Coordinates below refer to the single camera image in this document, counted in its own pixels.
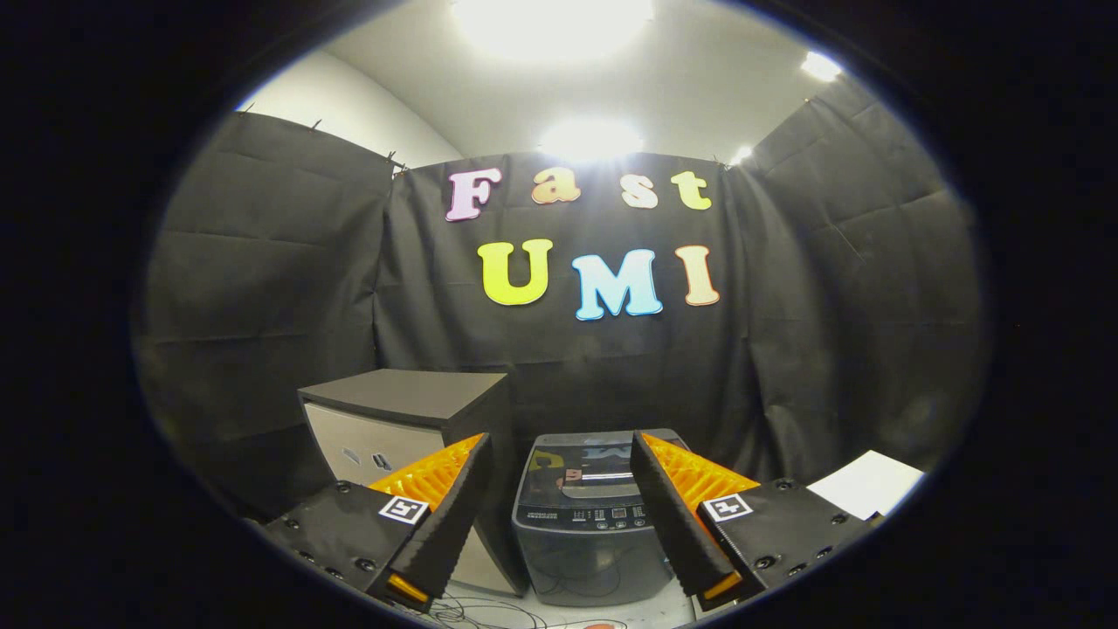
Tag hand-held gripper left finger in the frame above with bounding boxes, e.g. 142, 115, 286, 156
262, 432, 496, 612

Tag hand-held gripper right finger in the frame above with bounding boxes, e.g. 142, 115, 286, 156
631, 430, 883, 612

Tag grey washing machine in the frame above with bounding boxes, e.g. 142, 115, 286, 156
511, 428, 695, 608

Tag grey cabinet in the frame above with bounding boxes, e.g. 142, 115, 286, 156
297, 369, 529, 599

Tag white sheet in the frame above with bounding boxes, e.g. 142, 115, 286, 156
805, 450, 925, 521

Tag black backdrop cloth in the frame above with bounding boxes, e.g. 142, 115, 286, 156
131, 74, 992, 525

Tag large ceiling light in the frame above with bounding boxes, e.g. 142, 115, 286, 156
450, 0, 654, 58

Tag tangled floor cables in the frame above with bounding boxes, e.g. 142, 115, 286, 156
419, 590, 630, 629

